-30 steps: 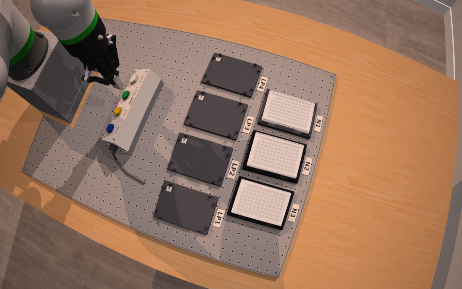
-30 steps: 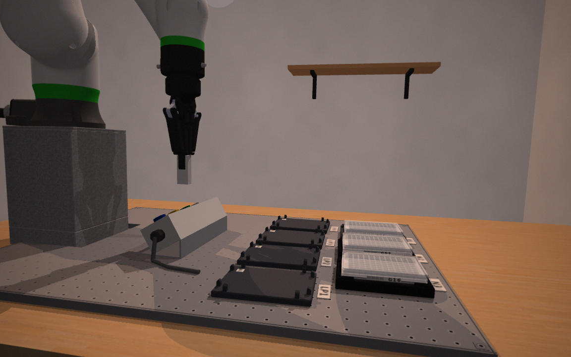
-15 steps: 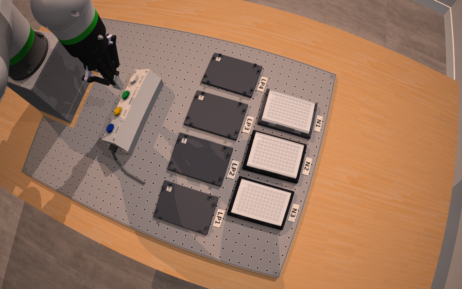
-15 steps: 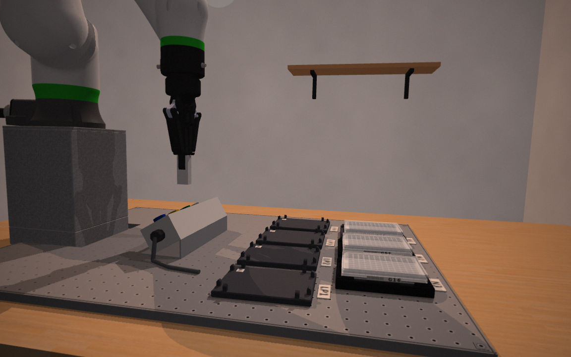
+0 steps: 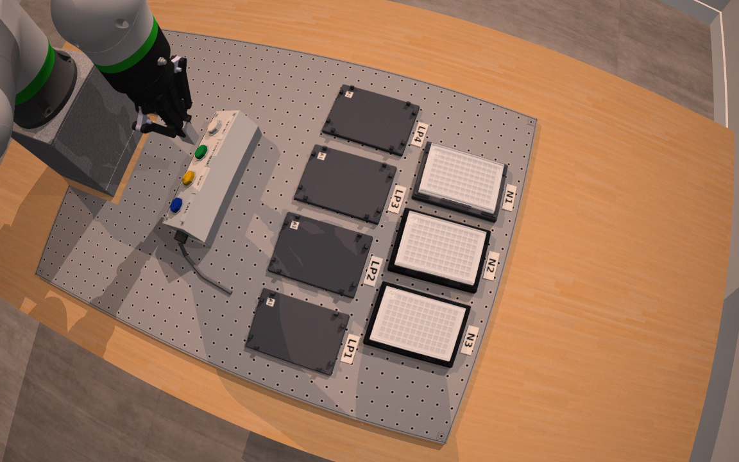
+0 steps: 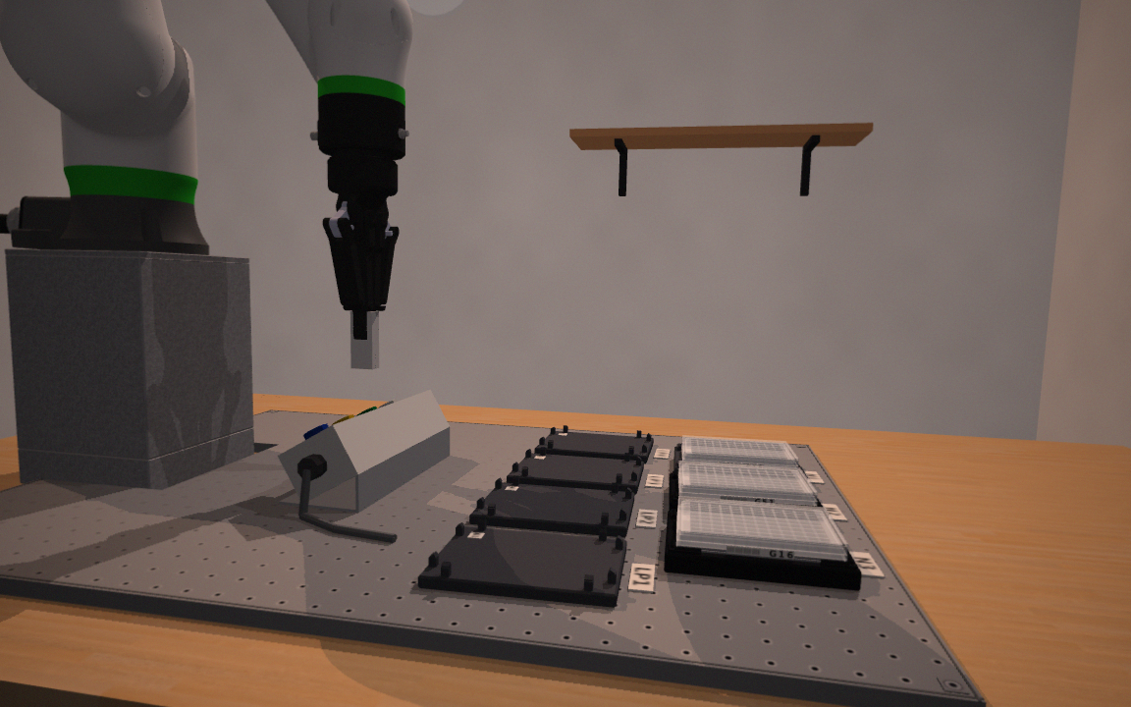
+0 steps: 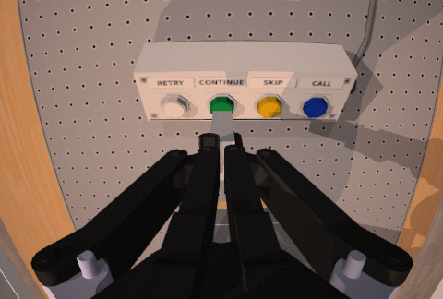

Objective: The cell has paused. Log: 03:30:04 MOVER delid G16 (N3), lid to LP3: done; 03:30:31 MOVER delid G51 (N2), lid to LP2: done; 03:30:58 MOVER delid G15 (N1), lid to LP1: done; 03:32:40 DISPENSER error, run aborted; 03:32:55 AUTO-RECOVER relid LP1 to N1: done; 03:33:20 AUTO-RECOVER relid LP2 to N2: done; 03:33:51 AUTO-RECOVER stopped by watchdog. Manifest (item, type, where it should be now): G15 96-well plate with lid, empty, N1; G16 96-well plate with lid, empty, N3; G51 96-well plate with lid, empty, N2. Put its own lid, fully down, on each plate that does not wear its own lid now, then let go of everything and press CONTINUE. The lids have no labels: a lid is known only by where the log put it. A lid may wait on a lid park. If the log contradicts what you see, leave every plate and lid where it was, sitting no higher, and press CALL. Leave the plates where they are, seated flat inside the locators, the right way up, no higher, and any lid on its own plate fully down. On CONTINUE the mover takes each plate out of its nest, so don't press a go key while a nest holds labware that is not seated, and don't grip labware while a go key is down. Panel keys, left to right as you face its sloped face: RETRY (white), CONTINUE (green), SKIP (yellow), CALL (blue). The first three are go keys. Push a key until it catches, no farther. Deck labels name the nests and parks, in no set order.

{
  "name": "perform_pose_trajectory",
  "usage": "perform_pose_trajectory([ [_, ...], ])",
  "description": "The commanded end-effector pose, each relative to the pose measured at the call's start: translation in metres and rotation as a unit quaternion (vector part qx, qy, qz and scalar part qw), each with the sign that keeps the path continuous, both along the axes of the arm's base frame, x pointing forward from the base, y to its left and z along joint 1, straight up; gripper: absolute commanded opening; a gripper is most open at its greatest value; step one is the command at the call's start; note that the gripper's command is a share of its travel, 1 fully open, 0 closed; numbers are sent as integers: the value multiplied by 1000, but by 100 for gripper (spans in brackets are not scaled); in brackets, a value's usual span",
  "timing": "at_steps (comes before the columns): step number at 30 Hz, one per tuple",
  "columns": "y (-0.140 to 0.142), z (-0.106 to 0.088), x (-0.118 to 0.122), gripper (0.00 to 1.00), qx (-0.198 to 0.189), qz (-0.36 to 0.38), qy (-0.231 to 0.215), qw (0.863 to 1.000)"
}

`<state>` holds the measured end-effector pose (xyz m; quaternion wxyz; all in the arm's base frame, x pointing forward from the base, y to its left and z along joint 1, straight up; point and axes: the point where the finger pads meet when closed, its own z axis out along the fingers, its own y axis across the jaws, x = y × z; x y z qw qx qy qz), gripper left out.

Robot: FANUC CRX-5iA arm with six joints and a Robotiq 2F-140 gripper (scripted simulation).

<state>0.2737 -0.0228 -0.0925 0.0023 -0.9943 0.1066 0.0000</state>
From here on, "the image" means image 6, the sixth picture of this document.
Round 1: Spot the white button panel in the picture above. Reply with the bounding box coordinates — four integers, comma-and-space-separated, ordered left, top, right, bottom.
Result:
278, 390, 450, 543

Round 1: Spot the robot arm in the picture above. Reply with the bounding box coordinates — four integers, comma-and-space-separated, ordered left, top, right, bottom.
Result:
0, 0, 413, 255

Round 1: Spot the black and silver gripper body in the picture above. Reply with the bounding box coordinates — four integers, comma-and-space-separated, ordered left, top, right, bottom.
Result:
327, 154, 398, 243

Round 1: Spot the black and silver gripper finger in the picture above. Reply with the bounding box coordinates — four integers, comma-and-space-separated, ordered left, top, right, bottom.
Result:
372, 212, 400, 368
322, 201, 377, 369

